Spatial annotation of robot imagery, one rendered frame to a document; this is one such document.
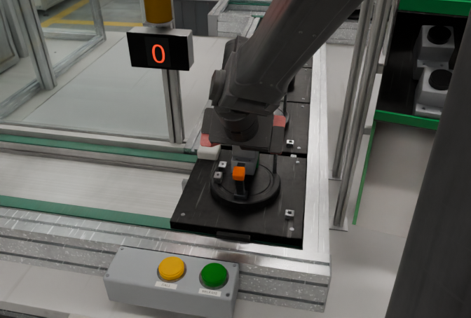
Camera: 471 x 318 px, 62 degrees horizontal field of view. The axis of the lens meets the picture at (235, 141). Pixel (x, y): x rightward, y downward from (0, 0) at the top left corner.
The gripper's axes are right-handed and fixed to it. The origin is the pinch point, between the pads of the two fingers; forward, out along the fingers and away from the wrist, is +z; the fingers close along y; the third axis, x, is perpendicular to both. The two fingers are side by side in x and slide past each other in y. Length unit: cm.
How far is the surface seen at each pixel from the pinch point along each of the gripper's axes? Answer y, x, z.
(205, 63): 29, -51, 71
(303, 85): -10, -30, 39
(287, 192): -8.7, 7.3, 7.9
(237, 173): 0.1, 7.2, -4.9
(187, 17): 67, -119, 145
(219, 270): 0.6, 23.1, -5.5
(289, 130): -7.4, -10.3, 22.6
